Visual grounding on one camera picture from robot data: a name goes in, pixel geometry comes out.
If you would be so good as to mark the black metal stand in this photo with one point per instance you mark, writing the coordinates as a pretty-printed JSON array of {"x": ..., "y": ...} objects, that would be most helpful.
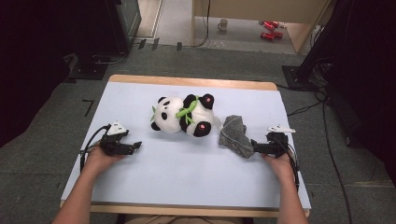
[{"x": 314, "y": 49}]

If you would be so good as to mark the grey cloth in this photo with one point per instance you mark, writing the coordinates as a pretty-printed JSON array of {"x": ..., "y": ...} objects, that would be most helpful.
[{"x": 235, "y": 137}]

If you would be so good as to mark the black cabinet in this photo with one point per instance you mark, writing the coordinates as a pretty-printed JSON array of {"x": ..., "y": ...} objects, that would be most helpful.
[{"x": 124, "y": 25}]

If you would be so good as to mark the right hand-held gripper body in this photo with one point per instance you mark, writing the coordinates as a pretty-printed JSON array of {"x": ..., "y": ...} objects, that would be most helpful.
[{"x": 277, "y": 144}]

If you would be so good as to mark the person's left hand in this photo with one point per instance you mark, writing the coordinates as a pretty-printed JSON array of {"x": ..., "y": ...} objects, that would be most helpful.
[{"x": 99, "y": 161}]

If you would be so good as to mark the black stand base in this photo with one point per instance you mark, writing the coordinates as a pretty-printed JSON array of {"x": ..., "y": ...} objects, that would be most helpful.
[{"x": 88, "y": 71}]

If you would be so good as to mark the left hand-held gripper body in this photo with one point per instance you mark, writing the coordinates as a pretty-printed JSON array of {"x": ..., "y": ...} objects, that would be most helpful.
[{"x": 115, "y": 146}]

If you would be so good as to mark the beige mug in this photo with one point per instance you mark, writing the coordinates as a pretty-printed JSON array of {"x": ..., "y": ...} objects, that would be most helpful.
[{"x": 222, "y": 24}]

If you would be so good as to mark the person's right hand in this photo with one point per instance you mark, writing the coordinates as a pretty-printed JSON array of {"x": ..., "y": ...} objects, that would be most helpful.
[{"x": 281, "y": 168}]

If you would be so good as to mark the panda plush toy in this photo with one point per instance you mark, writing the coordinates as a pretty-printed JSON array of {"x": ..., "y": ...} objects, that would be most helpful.
[{"x": 169, "y": 119}]

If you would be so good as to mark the black tape strip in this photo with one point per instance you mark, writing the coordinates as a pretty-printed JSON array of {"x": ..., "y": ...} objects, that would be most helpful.
[
  {"x": 179, "y": 46},
  {"x": 142, "y": 44},
  {"x": 155, "y": 44}
]

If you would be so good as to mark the red drink can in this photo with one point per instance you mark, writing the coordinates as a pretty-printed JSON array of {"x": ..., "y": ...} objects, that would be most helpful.
[
  {"x": 268, "y": 25},
  {"x": 275, "y": 23},
  {"x": 267, "y": 35},
  {"x": 278, "y": 34}
]

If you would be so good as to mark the light blue table mat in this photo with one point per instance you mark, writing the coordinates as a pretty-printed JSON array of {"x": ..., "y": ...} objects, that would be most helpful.
[{"x": 186, "y": 174}]

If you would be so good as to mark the light wooden desk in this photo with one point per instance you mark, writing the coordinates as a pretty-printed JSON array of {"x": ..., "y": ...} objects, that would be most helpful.
[{"x": 258, "y": 9}]

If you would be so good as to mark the dark curtain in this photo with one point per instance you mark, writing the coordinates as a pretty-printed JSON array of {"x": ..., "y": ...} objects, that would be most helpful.
[
  {"x": 28, "y": 62},
  {"x": 370, "y": 77}
]

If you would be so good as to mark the wooden table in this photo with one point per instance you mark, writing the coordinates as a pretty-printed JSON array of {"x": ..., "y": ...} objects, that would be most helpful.
[{"x": 193, "y": 81}]

